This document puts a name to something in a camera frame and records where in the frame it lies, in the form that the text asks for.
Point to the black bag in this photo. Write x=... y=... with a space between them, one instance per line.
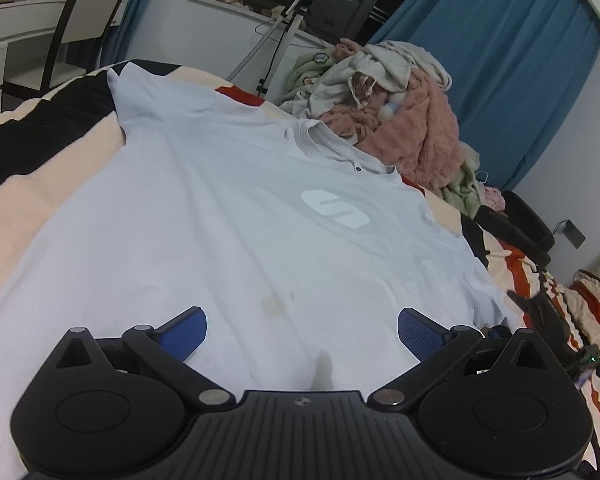
x=517 y=220

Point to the blue curtain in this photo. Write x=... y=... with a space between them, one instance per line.
x=505 y=75
x=132 y=5

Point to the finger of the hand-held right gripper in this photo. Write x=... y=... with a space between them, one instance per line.
x=542 y=312

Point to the pink fluffy robe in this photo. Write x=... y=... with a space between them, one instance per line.
x=415 y=125

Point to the phone tripod stand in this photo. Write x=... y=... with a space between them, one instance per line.
x=287 y=25

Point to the light blue t-shirt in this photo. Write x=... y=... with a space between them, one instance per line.
x=230 y=240

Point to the white hooded sweatshirt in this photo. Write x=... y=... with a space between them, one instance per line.
x=375 y=67

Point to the pale green printed garment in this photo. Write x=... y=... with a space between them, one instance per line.
x=305 y=72

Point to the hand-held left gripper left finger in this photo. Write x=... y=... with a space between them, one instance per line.
x=187 y=334

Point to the striped bed blanket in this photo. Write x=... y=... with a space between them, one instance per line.
x=25 y=160

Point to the white desk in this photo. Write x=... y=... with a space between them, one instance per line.
x=10 y=35

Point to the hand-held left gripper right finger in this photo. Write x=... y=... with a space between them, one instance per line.
x=419 y=334

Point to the black wall adapter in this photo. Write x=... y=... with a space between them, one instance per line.
x=573 y=232

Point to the pale green towel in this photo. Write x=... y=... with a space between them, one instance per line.
x=462 y=187

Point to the striped pillow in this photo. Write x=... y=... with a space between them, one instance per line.
x=597 y=300

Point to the black and white chair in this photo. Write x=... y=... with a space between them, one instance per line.
x=77 y=25

